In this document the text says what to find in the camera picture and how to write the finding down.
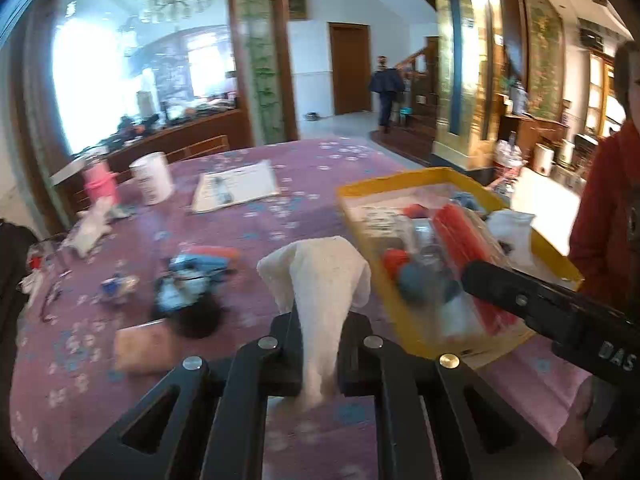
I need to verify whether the purple floral tablecloth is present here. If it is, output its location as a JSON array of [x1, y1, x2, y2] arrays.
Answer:
[[10, 139, 591, 480]]

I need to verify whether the white appliance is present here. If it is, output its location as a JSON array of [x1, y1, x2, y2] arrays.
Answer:
[[534, 142, 557, 177]]

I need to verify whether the white cloth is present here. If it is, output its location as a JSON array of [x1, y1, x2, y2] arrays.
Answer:
[[256, 236, 372, 408], [486, 209, 537, 267]]

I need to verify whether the blue orange snack packet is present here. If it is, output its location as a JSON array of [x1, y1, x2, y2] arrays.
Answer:
[[166, 245, 239, 282]]

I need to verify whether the bamboo painted glass panel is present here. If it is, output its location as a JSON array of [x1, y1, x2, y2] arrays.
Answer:
[[226, 0, 302, 144]]

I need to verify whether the blue cloth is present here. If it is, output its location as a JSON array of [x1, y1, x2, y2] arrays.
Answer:
[[451, 191, 489, 212], [399, 264, 462, 307]]

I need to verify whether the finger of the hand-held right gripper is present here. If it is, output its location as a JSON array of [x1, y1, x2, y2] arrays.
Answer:
[[460, 260, 558, 343]]

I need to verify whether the white notebook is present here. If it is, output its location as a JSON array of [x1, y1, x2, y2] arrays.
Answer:
[[191, 160, 281, 214]]

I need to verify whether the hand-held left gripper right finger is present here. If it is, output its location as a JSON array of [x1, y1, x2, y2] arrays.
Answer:
[[339, 312, 583, 480]]

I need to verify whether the white cup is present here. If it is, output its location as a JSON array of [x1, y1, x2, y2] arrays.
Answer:
[[128, 151, 174, 207]]

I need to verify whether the wooden glass partition cabinet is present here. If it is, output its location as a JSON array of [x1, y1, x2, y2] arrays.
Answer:
[[14, 0, 253, 188]]

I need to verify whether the gold pillar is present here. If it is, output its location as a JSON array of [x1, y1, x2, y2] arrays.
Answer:
[[431, 0, 502, 172]]

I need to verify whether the wooden chair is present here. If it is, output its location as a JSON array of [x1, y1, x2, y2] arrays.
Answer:
[[165, 134, 232, 162]]

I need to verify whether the crumpled clear plastic bag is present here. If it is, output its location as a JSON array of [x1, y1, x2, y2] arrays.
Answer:
[[20, 240, 66, 301]]

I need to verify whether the pink bottle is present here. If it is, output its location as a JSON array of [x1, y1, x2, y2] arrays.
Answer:
[[81, 159, 119, 207]]

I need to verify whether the person's right hand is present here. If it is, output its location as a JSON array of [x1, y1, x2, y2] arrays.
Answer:
[[569, 378, 617, 467]]

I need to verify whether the red long pack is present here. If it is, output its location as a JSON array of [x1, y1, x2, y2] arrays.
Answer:
[[431, 204, 522, 337]]

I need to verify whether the white plastic bag with bottles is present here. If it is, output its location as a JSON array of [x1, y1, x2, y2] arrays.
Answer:
[[491, 131, 527, 197]]

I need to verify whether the wooden sideboard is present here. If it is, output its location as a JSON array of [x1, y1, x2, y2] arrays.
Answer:
[[499, 109, 572, 181]]

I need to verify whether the pile of dark cabinet clutter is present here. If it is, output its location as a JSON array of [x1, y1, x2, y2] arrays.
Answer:
[[75, 90, 238, 153]]

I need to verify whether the yellow rimmed tray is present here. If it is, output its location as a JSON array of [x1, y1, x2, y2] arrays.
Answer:
[[335, 166, 584, 367]]

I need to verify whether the brown wooden door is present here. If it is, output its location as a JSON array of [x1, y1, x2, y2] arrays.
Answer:
[[328, 22, 373, 117]]

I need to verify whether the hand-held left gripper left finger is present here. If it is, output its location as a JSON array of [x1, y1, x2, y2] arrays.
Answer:
[[60, 310, 306, 480]]

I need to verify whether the person in red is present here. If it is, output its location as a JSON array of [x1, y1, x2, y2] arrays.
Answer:
[[569, 40, 640, 303]]

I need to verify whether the wooden staircase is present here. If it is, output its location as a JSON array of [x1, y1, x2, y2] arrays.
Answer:
[[370, 35, 442, 162]]

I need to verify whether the black snack bag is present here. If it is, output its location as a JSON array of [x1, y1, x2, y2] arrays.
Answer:
[[154, 280, 224, 339]]

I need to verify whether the colourful pack in clear wrap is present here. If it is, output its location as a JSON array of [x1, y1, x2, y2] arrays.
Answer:
[[113, 321, 177, 375]]

